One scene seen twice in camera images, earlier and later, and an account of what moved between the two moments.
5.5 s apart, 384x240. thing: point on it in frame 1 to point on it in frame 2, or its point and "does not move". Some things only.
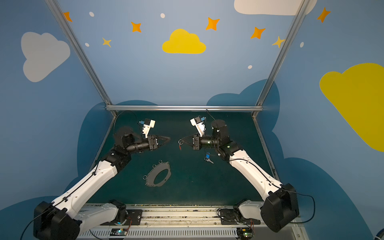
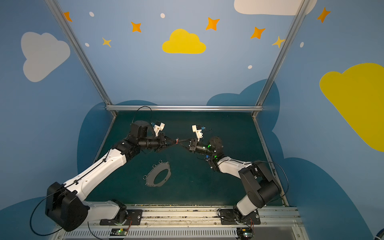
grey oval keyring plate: (155, 171) does not move
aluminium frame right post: (259, 105) does not move
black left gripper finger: (160, 144) to (174, 142)
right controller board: (244, 233) does not move
